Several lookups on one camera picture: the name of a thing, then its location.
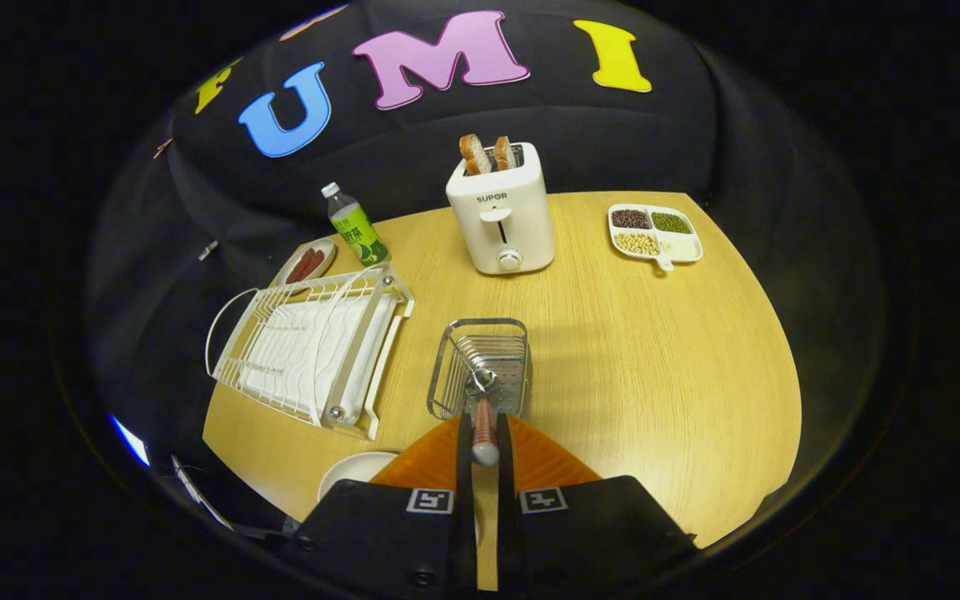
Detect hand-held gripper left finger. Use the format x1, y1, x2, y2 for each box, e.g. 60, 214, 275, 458
292, 414, 478, 600

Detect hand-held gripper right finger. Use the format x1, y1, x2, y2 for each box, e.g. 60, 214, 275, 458
495, 412, 699, 600

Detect spoon with pink handle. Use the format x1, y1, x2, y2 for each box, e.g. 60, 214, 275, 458
465, 367, 501, 468

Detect grey round plate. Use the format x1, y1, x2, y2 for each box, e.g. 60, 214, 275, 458
317, 451, 402, 503

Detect metal wire basket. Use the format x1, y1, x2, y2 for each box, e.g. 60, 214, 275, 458
427, 317, 533, 422

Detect white wire dish rack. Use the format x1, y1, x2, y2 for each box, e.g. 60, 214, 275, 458
205, 262, 416, 441

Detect small beige plate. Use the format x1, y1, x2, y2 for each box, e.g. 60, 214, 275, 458
273, 237, 337, 288

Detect white divided bean dish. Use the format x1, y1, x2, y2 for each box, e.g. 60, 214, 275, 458
607, 203, 704, 273

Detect white toaster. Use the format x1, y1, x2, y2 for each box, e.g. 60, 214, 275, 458
446, 142, 556, 277

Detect green label drink bottle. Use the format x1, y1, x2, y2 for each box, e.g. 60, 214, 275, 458
321, 182, 391, 268

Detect black backdrop cloth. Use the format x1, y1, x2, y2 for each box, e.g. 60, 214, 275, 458
84, 0, 889, 501

